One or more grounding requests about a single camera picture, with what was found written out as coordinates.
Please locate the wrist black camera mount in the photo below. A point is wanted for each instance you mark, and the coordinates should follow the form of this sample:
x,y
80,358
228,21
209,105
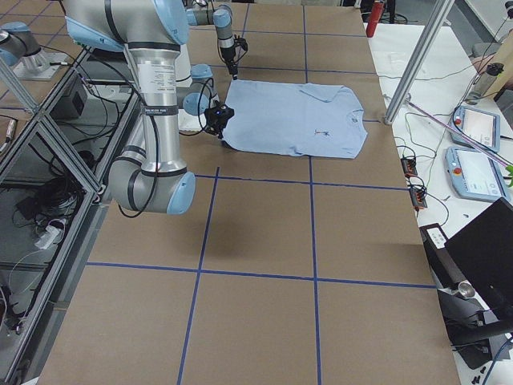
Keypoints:
x,y
221,110
241,44

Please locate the orange black connector box lower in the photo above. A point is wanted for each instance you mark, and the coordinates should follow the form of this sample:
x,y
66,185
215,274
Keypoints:
x,y
418,197

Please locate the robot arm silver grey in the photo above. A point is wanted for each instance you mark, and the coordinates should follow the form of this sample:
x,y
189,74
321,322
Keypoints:
x,y
150,175
221,18

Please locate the white power strip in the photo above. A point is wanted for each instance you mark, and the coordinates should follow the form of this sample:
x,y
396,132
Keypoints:
x,y
51,236

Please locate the clear water bottle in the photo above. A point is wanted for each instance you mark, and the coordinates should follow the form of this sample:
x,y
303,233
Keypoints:
x,y
485,81

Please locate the aluminium frame post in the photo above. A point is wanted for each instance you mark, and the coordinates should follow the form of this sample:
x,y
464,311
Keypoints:
x,y
419,54

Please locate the aluminium frame rail structure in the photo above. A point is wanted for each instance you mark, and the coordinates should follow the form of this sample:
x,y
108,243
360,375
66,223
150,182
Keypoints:
x,y
53,172

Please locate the lower teach pendant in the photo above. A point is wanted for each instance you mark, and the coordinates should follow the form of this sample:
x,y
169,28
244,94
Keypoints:
x,y
474,176

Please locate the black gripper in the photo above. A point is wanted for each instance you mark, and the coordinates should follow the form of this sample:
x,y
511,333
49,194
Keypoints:
x,y
229,59
220,129

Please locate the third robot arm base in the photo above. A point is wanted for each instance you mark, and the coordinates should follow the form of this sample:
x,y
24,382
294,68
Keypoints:
x,y
21,51

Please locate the black control box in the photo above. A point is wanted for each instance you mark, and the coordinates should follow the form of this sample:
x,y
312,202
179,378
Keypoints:
x,y
72,101

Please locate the black camera stand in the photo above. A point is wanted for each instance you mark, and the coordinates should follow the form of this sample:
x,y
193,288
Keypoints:
x,y
461,310

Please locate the upper teach pendant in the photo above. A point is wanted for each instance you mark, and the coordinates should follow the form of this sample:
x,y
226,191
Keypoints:
x,y
478,125

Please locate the teach pendant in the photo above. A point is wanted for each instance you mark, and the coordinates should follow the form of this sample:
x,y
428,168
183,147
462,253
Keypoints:
x,y
474,176
478,125

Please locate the orange black connector box upper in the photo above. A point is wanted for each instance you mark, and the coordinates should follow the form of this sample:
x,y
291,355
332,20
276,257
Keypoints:
x,y
409,166

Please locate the light blue t-shirt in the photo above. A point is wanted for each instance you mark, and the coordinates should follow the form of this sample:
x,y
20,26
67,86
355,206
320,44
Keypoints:
x,y
295,119

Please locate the black laptop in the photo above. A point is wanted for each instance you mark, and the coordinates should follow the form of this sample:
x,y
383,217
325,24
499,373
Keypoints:
x,y
482,250

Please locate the red cylinder bottle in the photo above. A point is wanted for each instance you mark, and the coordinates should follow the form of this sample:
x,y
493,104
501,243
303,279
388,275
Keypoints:
x,y
374,18

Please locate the orange black connector box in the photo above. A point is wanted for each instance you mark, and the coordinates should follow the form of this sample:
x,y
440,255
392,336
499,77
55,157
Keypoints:
x,y
409,166
418,197

